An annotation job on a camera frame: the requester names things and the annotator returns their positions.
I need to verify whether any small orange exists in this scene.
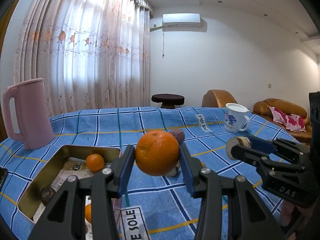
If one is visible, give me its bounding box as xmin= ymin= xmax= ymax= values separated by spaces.
xmin=86 ymin=154 xmax=105 ymax=172
xmin=85 ymin=204 xmax=92 ymax=223

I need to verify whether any large orange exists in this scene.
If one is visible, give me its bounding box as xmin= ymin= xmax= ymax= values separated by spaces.
xmin=135 ymin=130 xmax=180 ymax=176

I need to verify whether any dark brown round fruit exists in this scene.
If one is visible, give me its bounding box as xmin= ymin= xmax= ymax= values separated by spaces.
xmin=41 ymin=186 xmax=56 ymax=206

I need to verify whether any brown sliced root piece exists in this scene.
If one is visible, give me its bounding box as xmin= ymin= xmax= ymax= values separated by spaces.
xmin=165 ymin=162 xmax=180 ymax=177

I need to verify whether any person's right hand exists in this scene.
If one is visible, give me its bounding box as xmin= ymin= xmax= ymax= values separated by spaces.
xmin=280 ymin=200 xmax=301 ymax=226

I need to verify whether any brown leather sofa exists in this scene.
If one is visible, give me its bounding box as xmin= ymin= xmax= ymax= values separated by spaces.
xmin=253 ymin=98 xmax=312 ymax=144

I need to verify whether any white blue enamel mug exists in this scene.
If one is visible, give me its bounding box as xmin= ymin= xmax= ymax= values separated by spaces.
xmin=225 ymin=103 xmax=250 ymax=133

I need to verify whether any black smartphone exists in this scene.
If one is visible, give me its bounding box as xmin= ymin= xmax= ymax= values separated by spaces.
xmin=0 ymin=167 xmax=8 ymax=190

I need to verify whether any brown leather armchair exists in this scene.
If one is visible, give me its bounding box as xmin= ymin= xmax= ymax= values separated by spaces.
xmin=202 ymin=89 xmax=237 ymax=108

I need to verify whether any blue plaid tablecloth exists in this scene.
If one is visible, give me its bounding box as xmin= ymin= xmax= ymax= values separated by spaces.
xmin=0 ymin=106 xmax=301 ymax=240

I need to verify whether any purple passion fruit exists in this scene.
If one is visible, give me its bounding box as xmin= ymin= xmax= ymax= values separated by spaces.
xmin=169 ymin=128 xmax=185 ymax=145

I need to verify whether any pink plastic pitcher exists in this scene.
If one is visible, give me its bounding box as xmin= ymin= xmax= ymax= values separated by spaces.
xmin=3 ymin=78 xmax=54 ymax=150

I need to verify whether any dark round stool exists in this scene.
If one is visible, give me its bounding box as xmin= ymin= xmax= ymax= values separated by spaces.
xmin=151 ymin=94 xmax=185 ymax=109

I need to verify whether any white air conditioner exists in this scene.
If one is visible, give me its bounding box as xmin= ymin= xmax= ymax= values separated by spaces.
xmin=163 ymin=13 xmax=201 ymax=27

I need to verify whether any sheer floral curtain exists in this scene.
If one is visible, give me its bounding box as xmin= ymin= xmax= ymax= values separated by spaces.
xmin=14 ymin=0 xmax=153 ymax=116

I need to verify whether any black camera mount box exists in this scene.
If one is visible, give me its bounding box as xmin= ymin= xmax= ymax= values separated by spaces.
xmin=309 ymin=91 xmax=320 ymax=157

